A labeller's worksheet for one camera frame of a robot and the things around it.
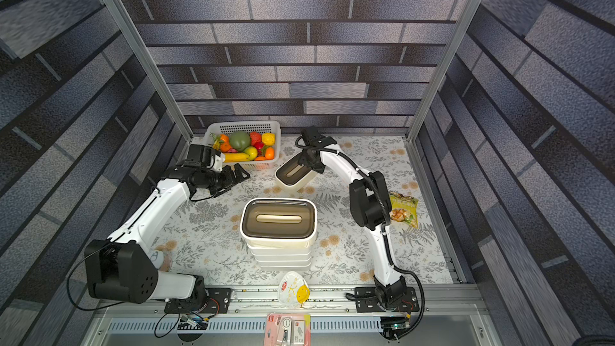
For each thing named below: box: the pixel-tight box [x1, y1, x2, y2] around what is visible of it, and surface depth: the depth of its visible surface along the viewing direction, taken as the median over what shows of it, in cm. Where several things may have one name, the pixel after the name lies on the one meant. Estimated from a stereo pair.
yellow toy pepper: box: [261, 132, 277, 147], surface depth 114 cm
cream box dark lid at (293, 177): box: [274, 152, 318, 194], surface depth 100 cm
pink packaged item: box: [263, 313, 312, 346], surface depth 69 cm
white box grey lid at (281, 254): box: [249, 249, 312, 260], surface depth 68 cm
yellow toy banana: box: [222, 152, 251, 163], surface depth 102 cm
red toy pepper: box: [249, 131, 262, 146], surface depth 112 cm
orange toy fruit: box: [265, 147, 275, 161], surface depth 109 cm
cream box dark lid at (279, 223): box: [239, 197, 318, 249], surface depth 62 cm
